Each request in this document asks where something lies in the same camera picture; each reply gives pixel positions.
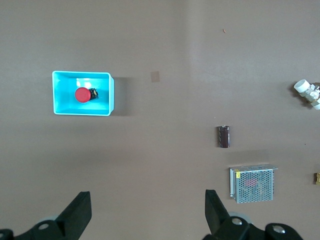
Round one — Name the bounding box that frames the dark brown capacitor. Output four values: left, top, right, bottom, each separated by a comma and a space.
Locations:
216, 125, 231, 149

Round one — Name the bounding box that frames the metal mesh power supply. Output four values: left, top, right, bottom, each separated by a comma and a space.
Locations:
229, 163, 279, 204

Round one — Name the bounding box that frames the red push button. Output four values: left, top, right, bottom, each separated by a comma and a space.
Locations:
74, 86, 100, 104

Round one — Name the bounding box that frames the white-capped metal valve fitting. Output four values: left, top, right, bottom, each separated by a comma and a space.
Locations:
292, 79, 320, 111

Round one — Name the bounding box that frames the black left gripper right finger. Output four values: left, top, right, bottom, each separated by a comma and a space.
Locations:
203, 189, 304, 240

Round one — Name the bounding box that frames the cyan plastic box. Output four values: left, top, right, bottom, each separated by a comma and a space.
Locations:
51, 70, 116, 117

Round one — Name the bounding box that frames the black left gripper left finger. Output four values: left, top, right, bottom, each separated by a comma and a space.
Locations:
0, 191, 92, 240

